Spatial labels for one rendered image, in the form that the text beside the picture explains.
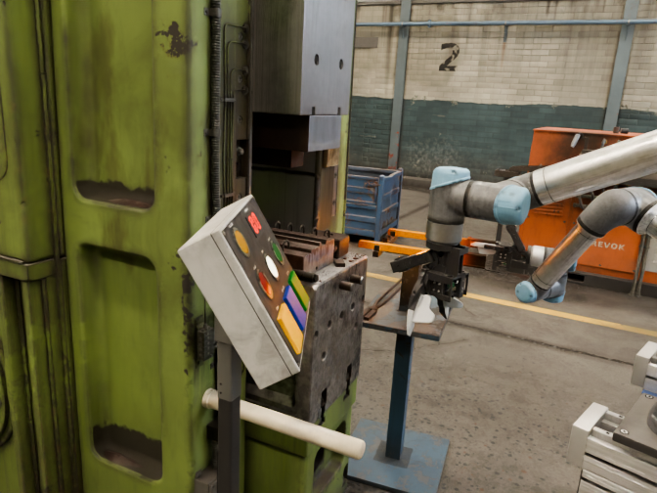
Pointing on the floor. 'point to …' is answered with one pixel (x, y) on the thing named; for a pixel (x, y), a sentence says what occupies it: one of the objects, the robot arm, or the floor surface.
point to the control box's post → (229, 417)
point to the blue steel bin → (372, 201)
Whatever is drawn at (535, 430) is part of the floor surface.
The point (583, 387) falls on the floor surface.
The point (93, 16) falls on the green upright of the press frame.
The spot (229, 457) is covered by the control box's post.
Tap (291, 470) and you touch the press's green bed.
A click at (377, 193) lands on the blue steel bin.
